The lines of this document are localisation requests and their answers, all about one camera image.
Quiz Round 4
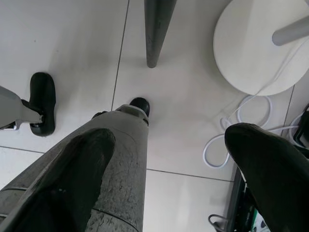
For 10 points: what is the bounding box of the grey robot left leg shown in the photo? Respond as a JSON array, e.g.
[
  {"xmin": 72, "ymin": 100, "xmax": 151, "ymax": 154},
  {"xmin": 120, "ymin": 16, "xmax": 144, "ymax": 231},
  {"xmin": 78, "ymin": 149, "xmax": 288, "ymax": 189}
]
[{"xmin": 0, "ymin": 86, "xmax": 46, "ymax": 131}]

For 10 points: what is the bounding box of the grey robot right leg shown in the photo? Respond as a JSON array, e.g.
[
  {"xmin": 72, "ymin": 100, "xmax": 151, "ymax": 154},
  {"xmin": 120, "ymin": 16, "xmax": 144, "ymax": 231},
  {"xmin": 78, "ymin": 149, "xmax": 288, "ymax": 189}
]
[{"xmin": 0, "ymin": 105, "xmax": 152, "ymax": 232}]

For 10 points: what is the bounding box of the black floor equipment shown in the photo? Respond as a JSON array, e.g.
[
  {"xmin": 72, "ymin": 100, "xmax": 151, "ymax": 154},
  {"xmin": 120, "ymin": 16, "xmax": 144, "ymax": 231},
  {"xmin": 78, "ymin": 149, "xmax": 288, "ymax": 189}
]
[{"xmin": 231, "ymin": 103, "xmax": 309, "ymax": 232}]

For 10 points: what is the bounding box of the white power cable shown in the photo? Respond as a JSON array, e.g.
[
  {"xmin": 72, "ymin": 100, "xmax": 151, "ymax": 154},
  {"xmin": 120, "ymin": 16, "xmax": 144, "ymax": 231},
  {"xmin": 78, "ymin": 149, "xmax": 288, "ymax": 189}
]
[{"xmin": 203, "ymin": 44, "xmax": 309, "ymax": 168}]

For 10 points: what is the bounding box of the grey robot leg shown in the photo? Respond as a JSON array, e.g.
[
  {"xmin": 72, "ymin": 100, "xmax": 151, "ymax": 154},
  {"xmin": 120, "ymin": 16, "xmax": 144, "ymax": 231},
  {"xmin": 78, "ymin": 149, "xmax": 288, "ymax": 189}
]
[
  {"xmin": 0, "ymin": 86, "xmax": 46, "ymax": 131},
  {"xmin": 0, "ymin": 105, "xmax": 152, "ymax": 232}
]

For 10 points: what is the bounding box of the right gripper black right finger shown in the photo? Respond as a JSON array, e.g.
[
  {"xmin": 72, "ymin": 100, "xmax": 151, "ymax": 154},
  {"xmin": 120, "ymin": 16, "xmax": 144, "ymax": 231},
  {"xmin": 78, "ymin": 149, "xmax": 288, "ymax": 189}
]
[{"xmin": 224, "ymin": 122, "xmax": 309, "ymax": 232}]

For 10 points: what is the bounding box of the black robot left foot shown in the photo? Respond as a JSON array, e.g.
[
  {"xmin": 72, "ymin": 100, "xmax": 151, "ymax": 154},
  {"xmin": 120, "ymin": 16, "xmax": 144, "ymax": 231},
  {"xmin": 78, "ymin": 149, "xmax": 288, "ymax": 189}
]
[{"xmin": 28, "ymin": 72, "xmax": 57, "ymax": 136}]

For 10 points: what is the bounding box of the black robot right foot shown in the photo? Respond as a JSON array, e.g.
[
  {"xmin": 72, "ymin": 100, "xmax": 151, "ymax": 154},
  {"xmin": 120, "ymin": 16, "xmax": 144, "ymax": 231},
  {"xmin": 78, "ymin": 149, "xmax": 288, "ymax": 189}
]
[{"xmin": 129, "ymin": 97, "xmax": 152, "ymax": 121}]

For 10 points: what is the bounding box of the dark grey table leg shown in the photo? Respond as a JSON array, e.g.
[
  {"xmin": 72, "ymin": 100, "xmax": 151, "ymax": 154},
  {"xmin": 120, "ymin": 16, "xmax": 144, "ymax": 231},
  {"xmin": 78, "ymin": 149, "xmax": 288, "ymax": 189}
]
[{"xmin": 144, "ymin": 0, "xmax": 179, "ymax": 68}]

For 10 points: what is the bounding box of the white pedestal fan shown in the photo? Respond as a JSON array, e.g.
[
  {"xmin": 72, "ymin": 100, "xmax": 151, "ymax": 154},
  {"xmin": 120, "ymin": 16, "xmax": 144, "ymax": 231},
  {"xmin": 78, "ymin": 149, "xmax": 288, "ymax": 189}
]
[{"xmin": 213, "ymin": 0, "xmax": 309, "ymax": 97}]

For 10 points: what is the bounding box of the black robot foot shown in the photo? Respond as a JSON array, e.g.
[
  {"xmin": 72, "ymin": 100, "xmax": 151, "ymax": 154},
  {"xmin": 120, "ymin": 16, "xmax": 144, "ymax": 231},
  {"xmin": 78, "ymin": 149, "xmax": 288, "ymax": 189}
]
[
  {"xmin": 28, "ymin": 72, "xmax": 57, "ymax": 136},
  {"xmin": 129, "ymin": 97, "xmax": 152, "ymax": 121}
]

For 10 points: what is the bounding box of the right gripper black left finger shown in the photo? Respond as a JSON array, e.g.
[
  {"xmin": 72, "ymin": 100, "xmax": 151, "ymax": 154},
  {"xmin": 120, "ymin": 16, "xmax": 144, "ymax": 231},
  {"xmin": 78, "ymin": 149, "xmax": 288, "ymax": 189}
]
[{"xmin": 0, "ymin": 128, "xmax": 117, "ymax": 232}]

